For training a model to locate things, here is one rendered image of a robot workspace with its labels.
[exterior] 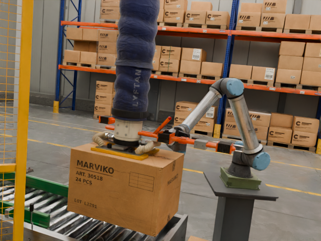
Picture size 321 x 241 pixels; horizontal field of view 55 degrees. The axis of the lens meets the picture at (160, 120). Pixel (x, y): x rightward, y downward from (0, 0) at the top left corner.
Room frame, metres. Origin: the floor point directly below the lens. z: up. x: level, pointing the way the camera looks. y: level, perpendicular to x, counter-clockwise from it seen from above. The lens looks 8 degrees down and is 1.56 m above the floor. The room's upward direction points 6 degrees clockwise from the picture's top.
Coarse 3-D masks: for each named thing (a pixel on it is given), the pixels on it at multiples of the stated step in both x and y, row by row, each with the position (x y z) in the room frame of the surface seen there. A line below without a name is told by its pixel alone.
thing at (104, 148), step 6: (108, 144) 1.81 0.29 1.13; (96, 150) 1.80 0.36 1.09; (102, 150) 1.78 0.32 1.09; (108, 150) 1.78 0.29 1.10; (114, 150) 1.78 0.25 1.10; (120, 150) 1.79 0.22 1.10; (126, 150) 1.81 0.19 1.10; (132, 150) 1.78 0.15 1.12; (126, 156) 1.73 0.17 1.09; (132, 156) 1.72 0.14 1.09; (138, 156) 1.71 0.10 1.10; (144, 156) 1.73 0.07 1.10
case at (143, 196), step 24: (96, 144) 1.97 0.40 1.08; (72, 168) 1.81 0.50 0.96; (96, 168) 1.75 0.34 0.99; (120, 168) 1.69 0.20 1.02; (144, 168) 1.64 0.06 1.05; (168, 168) 1.69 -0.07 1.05; (72, 192) 1.80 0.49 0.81; (96, 192) 1.74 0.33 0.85; (120, 192) 1.69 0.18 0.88; (144, 192) 1.64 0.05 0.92; (168, 192) 1.74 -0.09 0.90; (96, 216) 1.74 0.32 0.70; (120, 216) 1.68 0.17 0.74; (144, 216) 1.63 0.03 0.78; (168, 216) 1.79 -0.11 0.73
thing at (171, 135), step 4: (160, 132) 1.82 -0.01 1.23; (164, 132) 1.86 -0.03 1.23; (168, 132) 1.85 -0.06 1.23; (160, 136) 1.77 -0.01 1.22; (164, 136) 1.76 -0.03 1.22; (168, 136) 1.75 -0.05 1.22; (172, 136) 1.79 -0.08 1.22; (160, 140) 1.77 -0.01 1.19; (164, 140) 1.76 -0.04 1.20; (168, 140) 1.76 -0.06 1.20
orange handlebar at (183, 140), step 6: (114, 120) 2.20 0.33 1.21; (108, 126) 1.91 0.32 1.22; (114, 126) 1.94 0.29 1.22; (138, 132) 1.84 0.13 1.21; (144, 132) 1.83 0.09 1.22; (150, 132) 1.86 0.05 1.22; (174, 138) 1.76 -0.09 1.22; (180, 138) 1.75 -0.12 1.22; (186, 138) 1.76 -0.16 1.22; (210, 144) 1.69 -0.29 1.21; (234, 150) 1.66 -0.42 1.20
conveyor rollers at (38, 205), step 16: (0, 192) 2.28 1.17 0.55; (32, 192) 2.34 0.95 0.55; (48, 192) 2.37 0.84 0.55; (48, 208) 2.10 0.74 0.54; (64, 208) 2.13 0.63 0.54; (64, 224) 1.89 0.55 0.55; (80, 240) 1.72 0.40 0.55; (96, 240) 1.74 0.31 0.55; (112, 240) 1.76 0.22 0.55; (128, 240) 1.79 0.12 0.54
